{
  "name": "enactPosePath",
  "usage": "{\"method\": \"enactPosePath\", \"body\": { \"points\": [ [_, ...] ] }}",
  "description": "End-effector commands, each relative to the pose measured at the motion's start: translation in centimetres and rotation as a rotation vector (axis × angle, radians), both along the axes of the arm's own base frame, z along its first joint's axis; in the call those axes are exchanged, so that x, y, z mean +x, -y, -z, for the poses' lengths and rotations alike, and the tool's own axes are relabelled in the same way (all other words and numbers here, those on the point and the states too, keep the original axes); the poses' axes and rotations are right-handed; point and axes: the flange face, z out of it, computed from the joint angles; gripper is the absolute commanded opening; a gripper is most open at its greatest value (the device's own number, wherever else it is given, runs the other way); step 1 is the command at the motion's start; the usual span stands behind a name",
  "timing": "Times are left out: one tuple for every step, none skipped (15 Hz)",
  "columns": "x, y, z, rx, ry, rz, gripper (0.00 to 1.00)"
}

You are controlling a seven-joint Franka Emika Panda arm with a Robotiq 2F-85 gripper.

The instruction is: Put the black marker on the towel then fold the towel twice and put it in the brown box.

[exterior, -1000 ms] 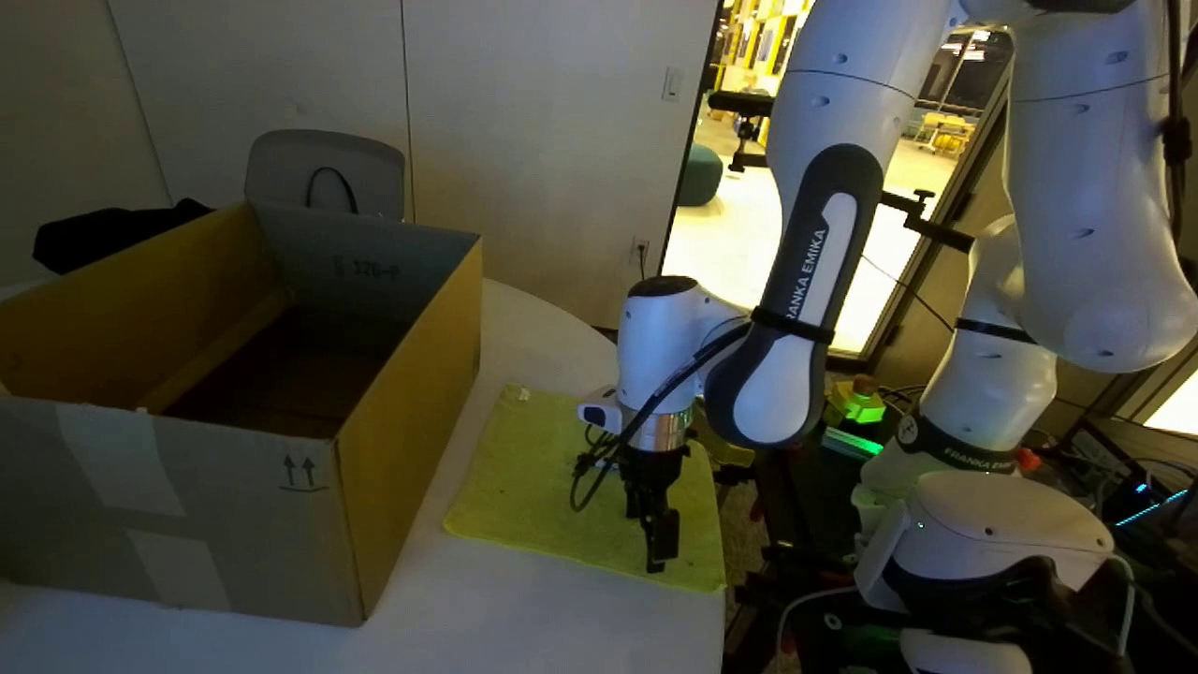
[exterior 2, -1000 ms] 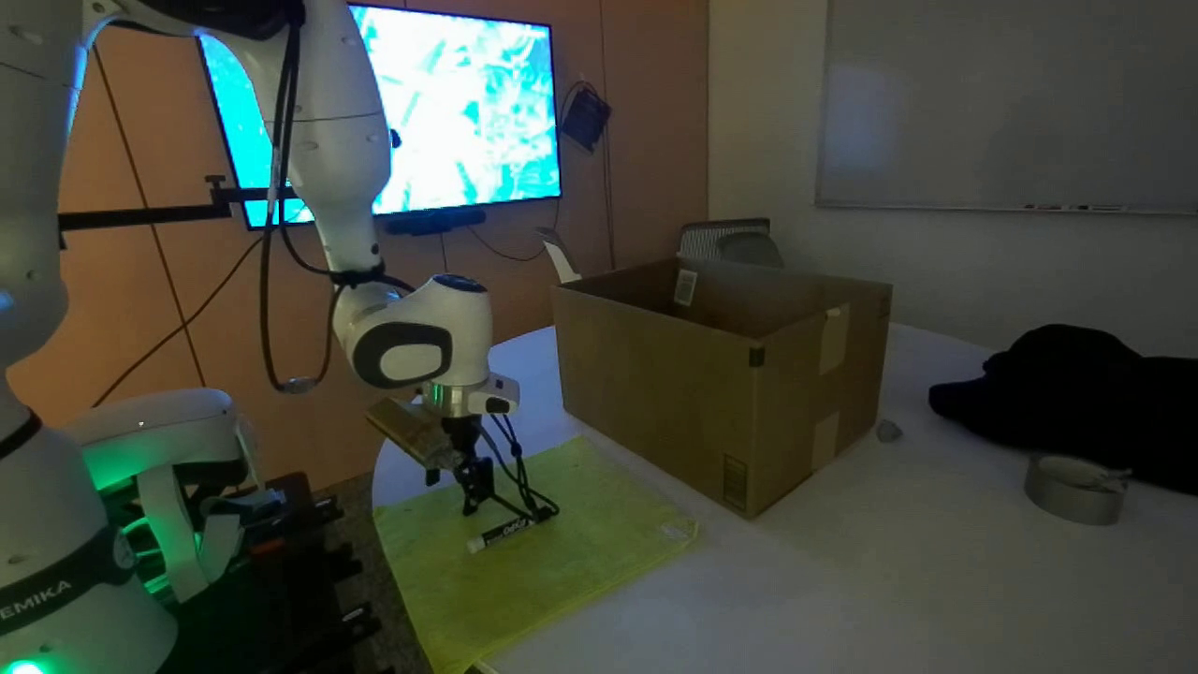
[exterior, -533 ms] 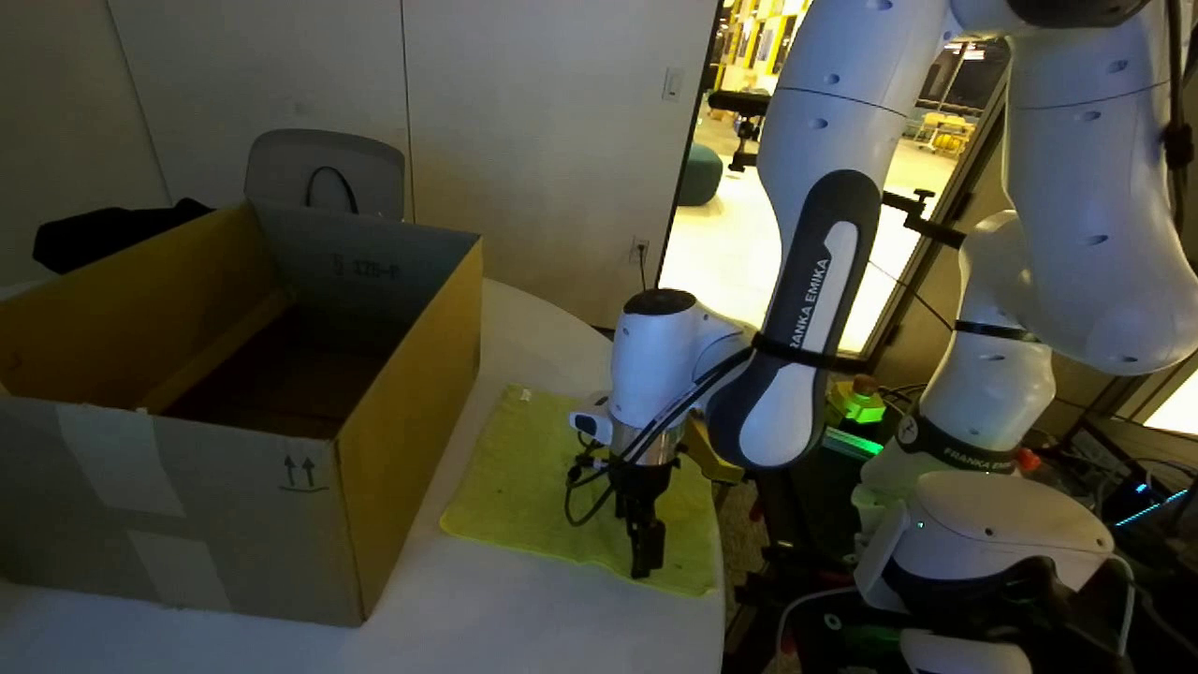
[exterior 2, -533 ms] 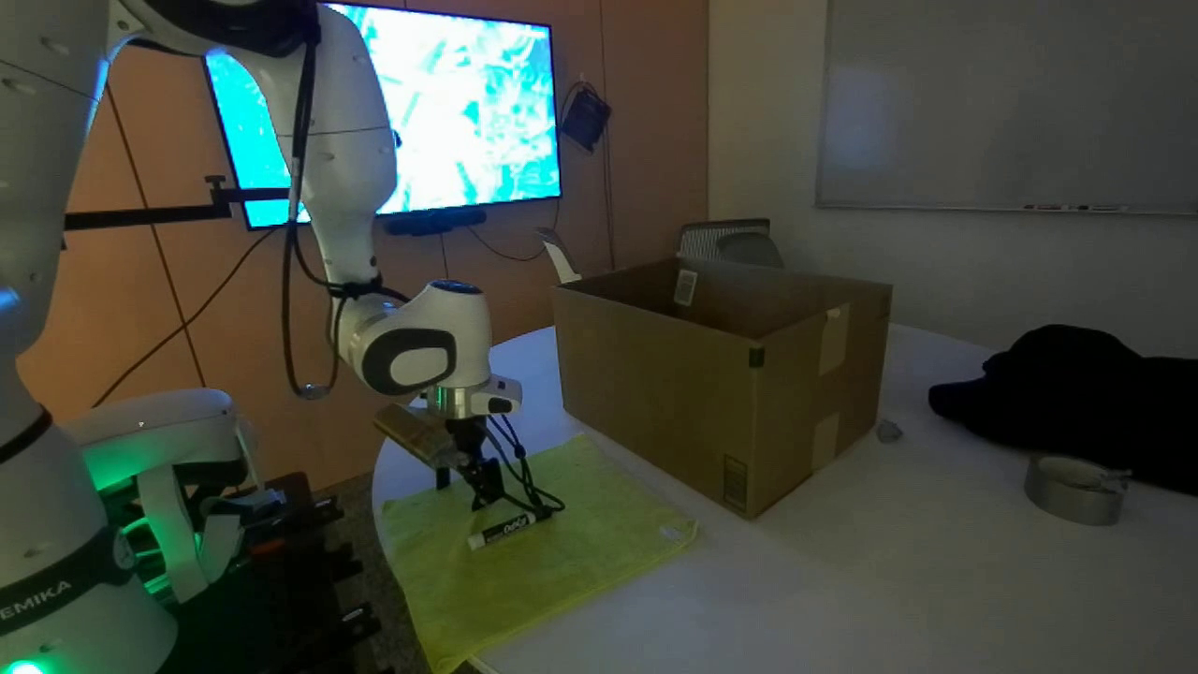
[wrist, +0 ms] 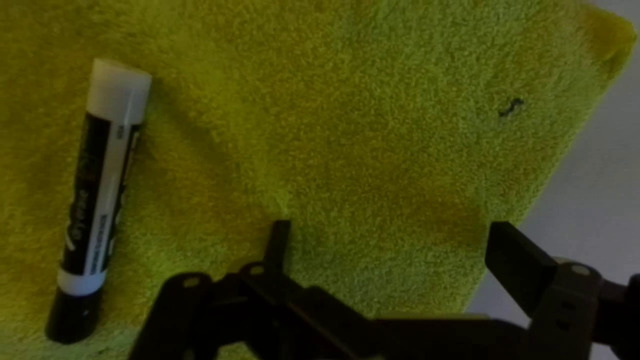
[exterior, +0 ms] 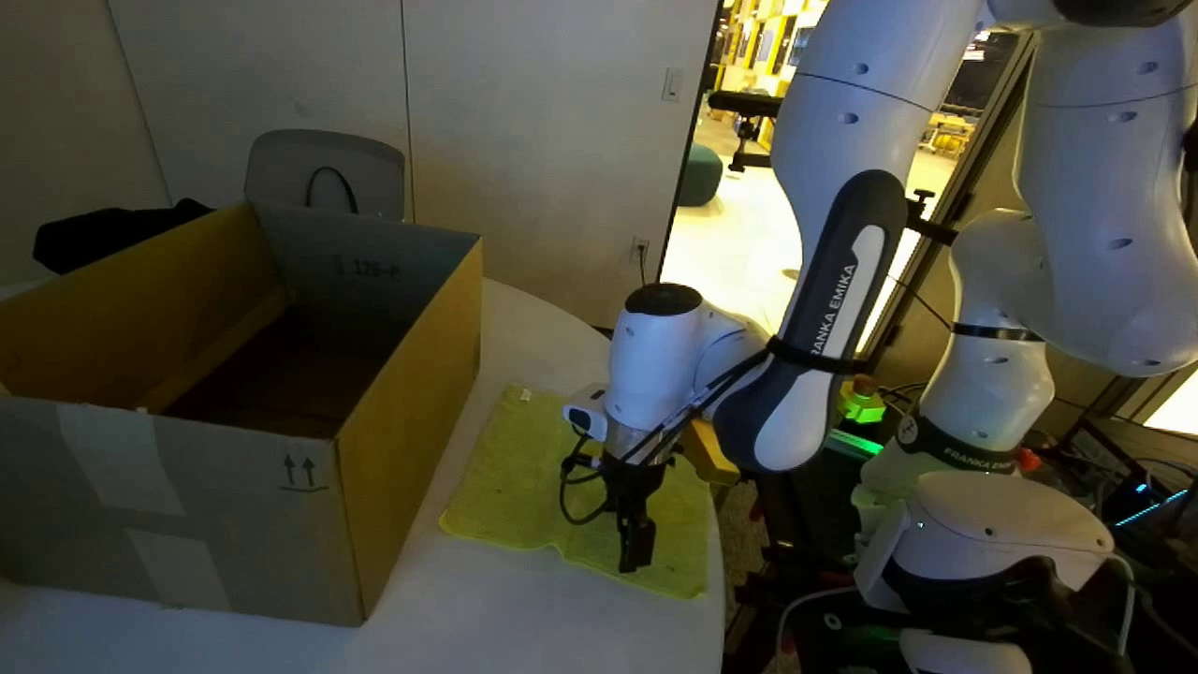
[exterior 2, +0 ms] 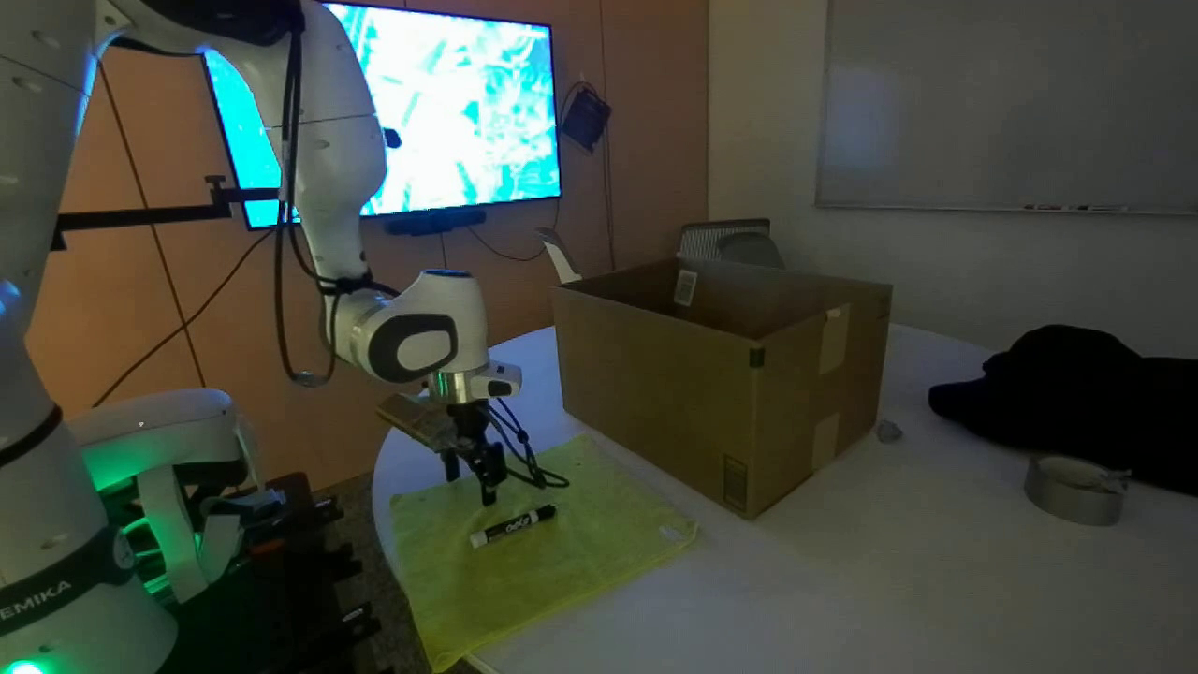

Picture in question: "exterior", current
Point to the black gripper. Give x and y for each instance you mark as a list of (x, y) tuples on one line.
[(633, 490)]

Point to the yellow microfiber towel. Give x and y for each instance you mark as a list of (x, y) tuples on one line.
[(509, 490)]

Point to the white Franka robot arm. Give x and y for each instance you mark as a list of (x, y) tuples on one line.
[(1086, 212)]

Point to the open brown cardboard box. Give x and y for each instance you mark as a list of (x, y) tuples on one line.
[(211, 375)]

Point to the green lit control device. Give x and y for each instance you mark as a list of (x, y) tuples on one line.
[(864, 416)]

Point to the green round pouf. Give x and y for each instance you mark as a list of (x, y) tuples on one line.
[(696, 175)]

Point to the black stool in doorway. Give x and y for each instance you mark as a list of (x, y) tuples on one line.
[(746, 108)]

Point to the black crumpled garment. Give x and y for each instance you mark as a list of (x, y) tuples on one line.
[(106, 229)]

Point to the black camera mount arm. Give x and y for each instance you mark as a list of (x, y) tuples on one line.
[(931, 220)]

